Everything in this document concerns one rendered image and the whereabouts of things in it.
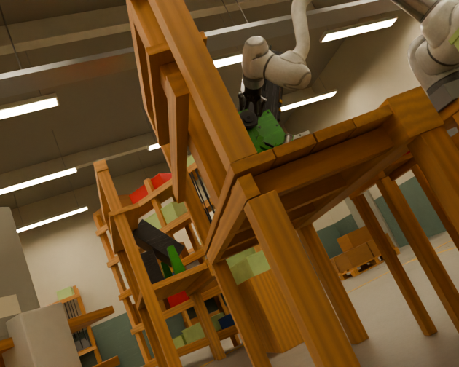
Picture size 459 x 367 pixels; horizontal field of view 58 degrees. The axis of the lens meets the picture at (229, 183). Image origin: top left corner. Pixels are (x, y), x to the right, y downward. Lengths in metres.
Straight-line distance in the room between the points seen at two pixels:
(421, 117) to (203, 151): 0.78
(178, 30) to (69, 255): 9.76
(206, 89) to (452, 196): 0.82
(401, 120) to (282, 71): 0.49
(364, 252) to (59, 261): 6.98
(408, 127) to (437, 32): 0.51
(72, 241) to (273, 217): 9.97
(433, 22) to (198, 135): 0.97
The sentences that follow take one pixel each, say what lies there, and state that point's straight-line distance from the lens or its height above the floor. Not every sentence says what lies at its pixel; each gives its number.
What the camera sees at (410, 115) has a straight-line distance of 1.46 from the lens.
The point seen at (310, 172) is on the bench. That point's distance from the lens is 1.34.
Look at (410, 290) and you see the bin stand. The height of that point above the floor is 0.22.
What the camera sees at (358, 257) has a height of 0.27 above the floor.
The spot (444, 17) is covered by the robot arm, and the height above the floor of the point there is 1.13.
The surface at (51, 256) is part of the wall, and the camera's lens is 10.99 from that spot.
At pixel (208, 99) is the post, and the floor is 1.09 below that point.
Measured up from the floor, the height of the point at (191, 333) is 0.36.
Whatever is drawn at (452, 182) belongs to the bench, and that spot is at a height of 0.58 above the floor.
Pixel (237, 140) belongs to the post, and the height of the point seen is 0.94.
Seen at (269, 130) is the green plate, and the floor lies 1.16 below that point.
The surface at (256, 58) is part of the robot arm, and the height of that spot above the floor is 1.32.
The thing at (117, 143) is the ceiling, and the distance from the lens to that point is 9.53.
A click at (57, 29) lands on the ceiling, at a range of 5.99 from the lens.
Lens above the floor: 0.53
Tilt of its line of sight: 14 degrees up
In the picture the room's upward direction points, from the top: 25 degrees counter-clockwise
